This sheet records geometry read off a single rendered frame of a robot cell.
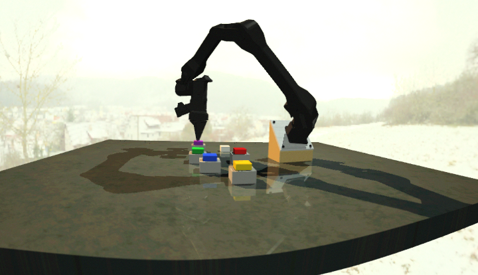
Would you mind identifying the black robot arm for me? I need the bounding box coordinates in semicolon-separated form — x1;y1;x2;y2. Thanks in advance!
175;19;318;144

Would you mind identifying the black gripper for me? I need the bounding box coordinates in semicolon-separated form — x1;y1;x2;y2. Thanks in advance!
189;95;208;141

